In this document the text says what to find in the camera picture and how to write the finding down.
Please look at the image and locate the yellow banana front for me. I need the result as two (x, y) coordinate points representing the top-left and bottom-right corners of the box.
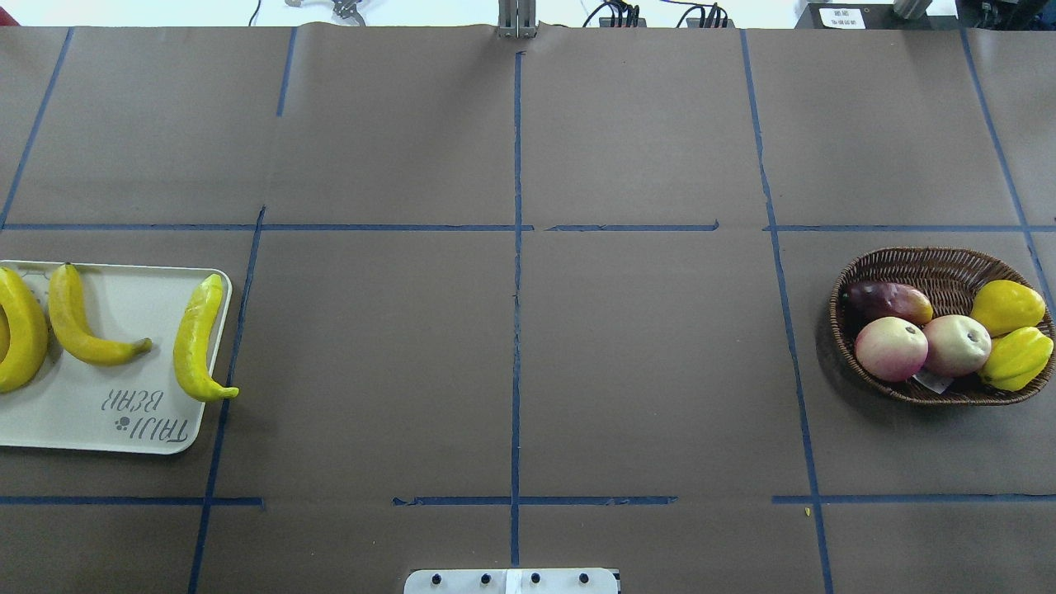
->
(172, 273), (240, 403)

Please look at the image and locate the yellow banana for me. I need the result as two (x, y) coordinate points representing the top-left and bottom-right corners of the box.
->
(969, 280), (1046, 337)
(48, 262), (153, 367)
(172, 273), (240, 403)

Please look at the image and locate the woven wicker basket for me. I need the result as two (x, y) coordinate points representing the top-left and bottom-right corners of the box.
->
(829, 247), (1056, 407)

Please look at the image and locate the white bear tray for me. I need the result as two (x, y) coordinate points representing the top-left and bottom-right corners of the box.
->
(1, 264), (214, 454)

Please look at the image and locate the black label box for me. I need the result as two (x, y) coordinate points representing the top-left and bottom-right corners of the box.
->
(794, 2), (908, 31)

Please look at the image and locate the white garlic bulb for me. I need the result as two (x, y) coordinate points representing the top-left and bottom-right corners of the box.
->
(922, 314), (992, 377)

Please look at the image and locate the yellow banana back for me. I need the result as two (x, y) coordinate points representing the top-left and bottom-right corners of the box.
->
(969, 280), (1046, 337)

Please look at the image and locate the yellow star fruit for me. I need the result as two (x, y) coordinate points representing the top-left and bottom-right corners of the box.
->
(977, 327), (1054, 391)

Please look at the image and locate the aluminium frame post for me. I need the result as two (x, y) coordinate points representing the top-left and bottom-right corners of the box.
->
(497, 0), (538, 39)

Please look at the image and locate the white pedestal base plate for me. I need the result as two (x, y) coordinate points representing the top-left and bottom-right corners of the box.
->
(403, 568), (622, 593)

